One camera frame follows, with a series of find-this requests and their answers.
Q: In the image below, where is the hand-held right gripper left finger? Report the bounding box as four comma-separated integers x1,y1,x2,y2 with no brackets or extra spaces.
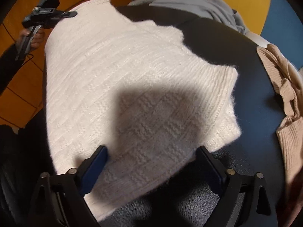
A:
27,145,109,227

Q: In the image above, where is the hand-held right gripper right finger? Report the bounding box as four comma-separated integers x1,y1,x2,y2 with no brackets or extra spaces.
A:
195,145,278,227

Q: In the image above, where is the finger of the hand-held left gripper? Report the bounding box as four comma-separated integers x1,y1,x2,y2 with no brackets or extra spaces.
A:
55,11,78,20

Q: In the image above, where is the white knit sweater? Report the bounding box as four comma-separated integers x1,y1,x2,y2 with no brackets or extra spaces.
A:
44,0,242,223

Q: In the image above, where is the person's left forearm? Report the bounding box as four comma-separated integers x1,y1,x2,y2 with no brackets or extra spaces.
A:
0,41,24,95

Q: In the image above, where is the person's left hand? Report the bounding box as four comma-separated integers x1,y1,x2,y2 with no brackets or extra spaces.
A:
15,27,45,52

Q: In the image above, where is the grey fabric sofa armrest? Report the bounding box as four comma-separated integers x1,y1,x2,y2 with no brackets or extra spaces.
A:
128,0,158,7

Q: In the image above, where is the person's black clothing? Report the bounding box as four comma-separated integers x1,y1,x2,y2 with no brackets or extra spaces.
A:
0,109,59,227

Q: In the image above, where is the beige knit sweater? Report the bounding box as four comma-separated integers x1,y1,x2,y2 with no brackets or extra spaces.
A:
257,44,303,227

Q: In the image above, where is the light grey hoodie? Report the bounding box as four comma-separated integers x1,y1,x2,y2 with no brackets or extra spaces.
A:
149,0,250,35

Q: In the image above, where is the white printed pillow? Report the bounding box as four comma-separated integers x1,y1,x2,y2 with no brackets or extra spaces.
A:
245,31,273,49

